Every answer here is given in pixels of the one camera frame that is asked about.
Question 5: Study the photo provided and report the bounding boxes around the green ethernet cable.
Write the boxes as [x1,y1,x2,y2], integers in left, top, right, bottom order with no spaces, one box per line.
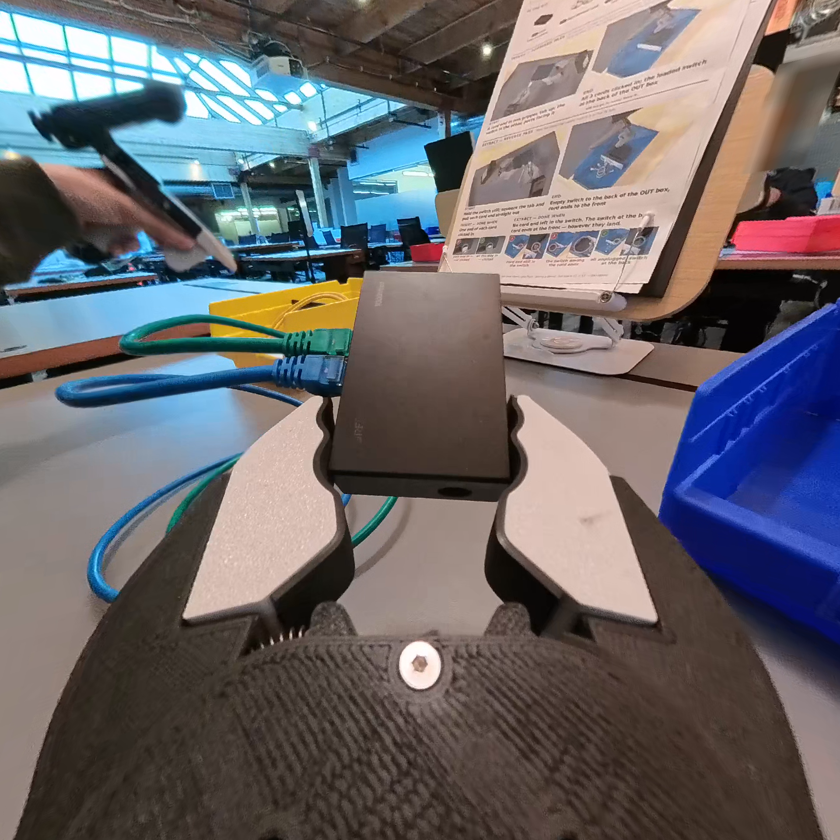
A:
[118,314,399,549]

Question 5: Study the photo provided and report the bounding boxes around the yellow plastic bin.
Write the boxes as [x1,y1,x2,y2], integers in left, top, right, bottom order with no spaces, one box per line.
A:
[209,277,364,368]

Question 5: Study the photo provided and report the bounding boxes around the white ceiling-mounted unit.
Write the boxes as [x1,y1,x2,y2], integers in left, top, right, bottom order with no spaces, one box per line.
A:
[252,54,306,86]

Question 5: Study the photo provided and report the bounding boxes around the skylight window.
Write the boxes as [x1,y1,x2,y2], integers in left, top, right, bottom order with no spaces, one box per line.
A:
[0,10,322,126]

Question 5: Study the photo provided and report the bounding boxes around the blue plastic bin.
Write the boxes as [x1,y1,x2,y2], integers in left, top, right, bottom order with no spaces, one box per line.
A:
[658,302,840,647]

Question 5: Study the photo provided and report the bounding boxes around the black network switch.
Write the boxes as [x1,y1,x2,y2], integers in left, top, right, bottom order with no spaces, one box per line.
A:
[327,271,514,503]

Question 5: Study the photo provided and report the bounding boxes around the blue ethernet cable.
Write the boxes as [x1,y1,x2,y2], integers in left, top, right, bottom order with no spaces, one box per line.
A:
[54,354,353,605]

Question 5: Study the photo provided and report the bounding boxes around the yellow ethernet cable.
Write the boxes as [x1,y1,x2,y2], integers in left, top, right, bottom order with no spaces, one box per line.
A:
[271,292,349,329]

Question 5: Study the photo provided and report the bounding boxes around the instruction sheet on stand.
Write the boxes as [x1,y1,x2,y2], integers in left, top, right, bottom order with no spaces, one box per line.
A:
[438,0,782,376]

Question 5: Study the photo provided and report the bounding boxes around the person's left hand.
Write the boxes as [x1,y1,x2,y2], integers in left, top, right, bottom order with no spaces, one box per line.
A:
[39,163,178,260]

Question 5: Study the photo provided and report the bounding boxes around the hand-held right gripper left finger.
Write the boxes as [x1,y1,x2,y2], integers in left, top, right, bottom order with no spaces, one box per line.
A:
[182,395,357,624]

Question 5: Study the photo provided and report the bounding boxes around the black monitor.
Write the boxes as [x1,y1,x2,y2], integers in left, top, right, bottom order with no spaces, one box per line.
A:
[424,131,475,193]

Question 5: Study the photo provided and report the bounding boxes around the large pink plastic bin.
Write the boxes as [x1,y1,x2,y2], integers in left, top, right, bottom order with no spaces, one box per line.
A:
[730,215,840,253]

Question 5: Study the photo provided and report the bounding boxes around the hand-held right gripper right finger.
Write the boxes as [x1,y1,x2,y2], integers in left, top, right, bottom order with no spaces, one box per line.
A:
[486,394,659,639]

